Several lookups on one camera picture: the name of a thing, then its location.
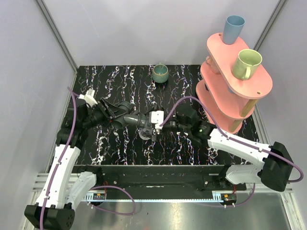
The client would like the dark grey pipe tee fitting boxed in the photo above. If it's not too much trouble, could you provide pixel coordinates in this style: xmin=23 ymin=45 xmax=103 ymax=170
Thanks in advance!
xmin=111 ymin=101 xmax=149 ymax=129

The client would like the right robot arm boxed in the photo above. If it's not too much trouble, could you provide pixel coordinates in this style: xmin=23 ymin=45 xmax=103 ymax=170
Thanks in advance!
xmin=149 ymin=109 xmax=293 ymax=192

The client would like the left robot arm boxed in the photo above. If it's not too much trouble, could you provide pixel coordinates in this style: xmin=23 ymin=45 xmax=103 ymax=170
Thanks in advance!
xmin=24 ymin=99 xmax=130 ymax=230

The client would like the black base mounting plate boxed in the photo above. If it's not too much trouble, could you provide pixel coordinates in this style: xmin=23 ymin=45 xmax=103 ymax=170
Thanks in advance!
xmin=72 ymin=165 xmax=246 ymax=191

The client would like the teal ceramic bowl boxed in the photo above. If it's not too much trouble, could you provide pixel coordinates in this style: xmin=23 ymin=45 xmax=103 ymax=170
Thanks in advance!
xmin=152 ymin=64 xmax=169 ymax=83

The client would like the pink three-tier shelf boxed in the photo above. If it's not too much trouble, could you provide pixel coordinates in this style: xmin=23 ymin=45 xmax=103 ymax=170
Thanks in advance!
xmin=196 ymin=33 xmax=273 ymax=133

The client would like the green ceramic mug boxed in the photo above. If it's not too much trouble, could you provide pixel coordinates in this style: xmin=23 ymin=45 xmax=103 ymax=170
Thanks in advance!
xmin=231 ymin=49 xmax=262 ymax=81

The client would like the blue plastic cup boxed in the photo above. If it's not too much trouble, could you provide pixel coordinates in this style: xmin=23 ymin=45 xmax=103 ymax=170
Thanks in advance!
xmin=222 ymin=15 xmax=245 ymax=45

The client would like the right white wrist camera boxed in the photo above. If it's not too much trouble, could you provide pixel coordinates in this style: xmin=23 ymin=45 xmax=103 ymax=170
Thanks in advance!
xmin=149 ymin=110 xmax=164 ymax=131

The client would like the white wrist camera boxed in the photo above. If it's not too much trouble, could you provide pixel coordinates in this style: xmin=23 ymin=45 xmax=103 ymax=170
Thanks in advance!
xmin=78 ymin=88 xmax=98 ymax=107
xmin=149 ymin=110 xmax=164 ymax=131

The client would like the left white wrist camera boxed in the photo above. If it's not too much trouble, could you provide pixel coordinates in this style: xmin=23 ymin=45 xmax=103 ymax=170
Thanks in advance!
xmin=78 ymin=88 xmax=98 ymax=107

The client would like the aluminium rail frame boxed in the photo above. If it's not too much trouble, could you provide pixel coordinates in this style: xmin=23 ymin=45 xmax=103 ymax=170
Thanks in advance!
xmin=32 ymin=174 xmax=293 ymax=204

